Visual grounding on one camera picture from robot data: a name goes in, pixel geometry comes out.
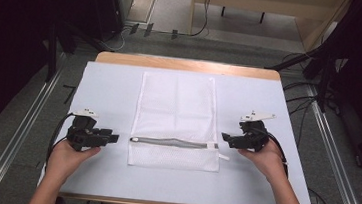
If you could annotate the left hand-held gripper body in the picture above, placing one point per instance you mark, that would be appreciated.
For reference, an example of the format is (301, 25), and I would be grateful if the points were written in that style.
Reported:
(80, 131)

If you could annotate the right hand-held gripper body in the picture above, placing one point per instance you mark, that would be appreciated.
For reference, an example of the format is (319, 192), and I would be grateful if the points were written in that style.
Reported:
(252, 135)

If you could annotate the white mesh laundry bag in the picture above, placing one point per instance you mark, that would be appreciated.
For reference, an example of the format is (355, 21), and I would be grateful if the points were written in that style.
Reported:
(175, 121)

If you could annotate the person's right hand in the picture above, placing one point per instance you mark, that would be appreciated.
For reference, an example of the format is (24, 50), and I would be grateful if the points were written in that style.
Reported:
(265, 158)

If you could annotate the person's left hand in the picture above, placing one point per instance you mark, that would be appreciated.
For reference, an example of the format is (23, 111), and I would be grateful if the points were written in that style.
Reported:
(66, 159)

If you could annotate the light blue table mat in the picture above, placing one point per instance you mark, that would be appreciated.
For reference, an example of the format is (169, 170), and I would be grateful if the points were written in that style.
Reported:
(174, 181)

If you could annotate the black stand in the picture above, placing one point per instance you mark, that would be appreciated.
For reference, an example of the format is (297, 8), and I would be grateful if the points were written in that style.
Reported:
(319, 65)
(71, 38)

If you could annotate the wooden bench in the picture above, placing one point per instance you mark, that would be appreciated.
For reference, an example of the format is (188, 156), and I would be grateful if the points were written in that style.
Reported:
(261, 9)

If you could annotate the dark cabinet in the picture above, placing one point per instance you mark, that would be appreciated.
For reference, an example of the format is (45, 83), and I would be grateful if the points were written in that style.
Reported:
(115, 2)

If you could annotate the metal floor rail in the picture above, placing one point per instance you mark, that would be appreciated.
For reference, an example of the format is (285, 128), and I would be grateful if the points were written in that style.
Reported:
(18, 133)
(337, 164)

